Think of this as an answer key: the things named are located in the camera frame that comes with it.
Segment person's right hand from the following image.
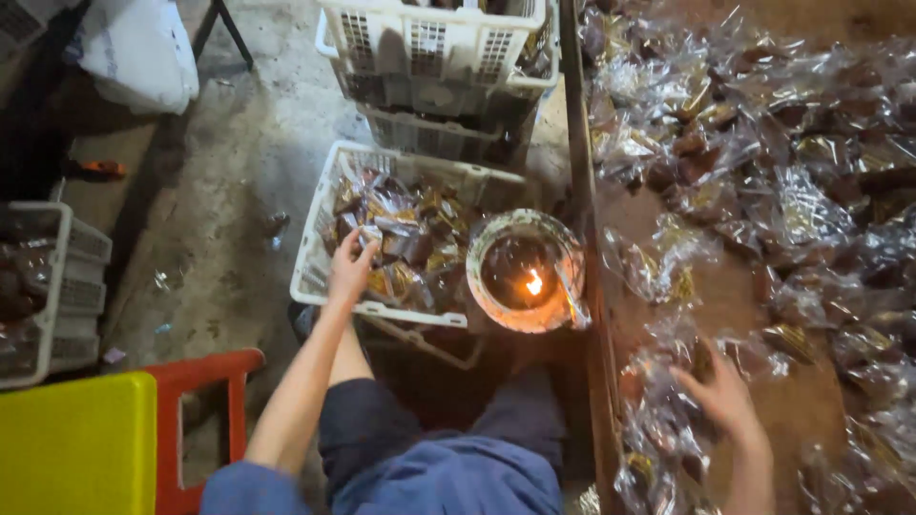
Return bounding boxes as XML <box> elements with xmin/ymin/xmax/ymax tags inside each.
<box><xmin>671</xmin><ymin>349</ymin><xmax>765</xmax><ymax>449</ymax></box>

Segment person's left hand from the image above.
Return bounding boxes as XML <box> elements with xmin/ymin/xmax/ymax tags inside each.
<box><xmin>327</xmin><ymin>228</ymin><xmax>382</xmax><ymax>309</ymax></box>

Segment white plastic basket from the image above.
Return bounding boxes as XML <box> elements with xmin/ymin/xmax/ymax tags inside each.
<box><xmin>358</xmin><ymin>313</ymin><xmax>489</xmax><ymax>371</ymax></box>
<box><xmin>289</xmin><ymin>140</ymin><xmax>532</xmax><ymax>329</ymax></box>
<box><xmin>315</xmin><ymin>0</ymin><xmax>561</xmax><ymax>93</ymax></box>
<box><xmin>0</xmin><ymin>201</ymin><xmax>114</xmax><ymax>391</ymax></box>
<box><xmin>332</xmin><ymin>66</ymin><xmax>553</xmax><ymax>121</ymax></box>
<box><xmin>356</xmin><ymin>103</ymin><xmax>536</xmax><ymax>167</ymax></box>

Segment heap of packets in basket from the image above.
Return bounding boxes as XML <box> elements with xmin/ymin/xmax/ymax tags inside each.
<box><xmin>319</xmin><ymin>166</ymin><xmax>482</xmax><ymax>314</ymax></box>

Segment round candle bowl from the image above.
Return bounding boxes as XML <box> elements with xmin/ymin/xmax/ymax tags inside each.
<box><xmin>466</xmin><ymin>208</ymin><xmax>592</xmax><ymax>335</ymax></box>

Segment clear packet beside bowl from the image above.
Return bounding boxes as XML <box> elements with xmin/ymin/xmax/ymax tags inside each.
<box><xmin>554</xmin><ymin>262</ymin><xmax>593</xmax><ymax>331</ymax></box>

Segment person's blue shirt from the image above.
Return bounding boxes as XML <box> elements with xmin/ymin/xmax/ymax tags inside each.
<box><xmin>200</xmin><ymin>433</ymin><xmax>563</xmax><ymax>515</ymax></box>

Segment large heap of clear packets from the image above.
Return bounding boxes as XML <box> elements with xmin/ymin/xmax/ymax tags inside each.
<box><xmin>577</xmin><ymin>0</ymin><xmax>916</xmax><ymax>515</ymax></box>

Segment red plastic stool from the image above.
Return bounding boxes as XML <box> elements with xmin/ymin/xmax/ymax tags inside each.
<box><xmin>143</xmin><ymin>348</ymin><xmax>266</xmax><ymax>515</ymax></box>

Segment wooden table edge board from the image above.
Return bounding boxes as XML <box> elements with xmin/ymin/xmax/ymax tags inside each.
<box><xmin>557</xmin><ymin>0</ymin><xmax>625</xmax><ymax>515</ymax></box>

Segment black metal stand legs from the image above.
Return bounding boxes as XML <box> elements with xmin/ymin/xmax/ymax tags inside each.
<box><xmin>190</xmin><ymin>0</ymin><xmax>255</xmax><ymax>72</ymax></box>

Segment white sack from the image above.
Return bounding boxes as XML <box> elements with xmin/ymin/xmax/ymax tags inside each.
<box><xmin>63</xmin><ymin>0</ymin><xmax>200</xmax><ymax>116</ymax></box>

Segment yellow plastic stool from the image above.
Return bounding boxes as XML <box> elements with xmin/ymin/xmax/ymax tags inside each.
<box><xmin>0</xmin><ymin>371</ymin><xmax>158</xmax><ymax>515</ymax></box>

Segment orange handled tool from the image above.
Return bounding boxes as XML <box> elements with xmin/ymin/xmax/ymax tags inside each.
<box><xmin>77</xmin><ymin>159</ymin><xmax>127</xmax><ymax>180</ymax></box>

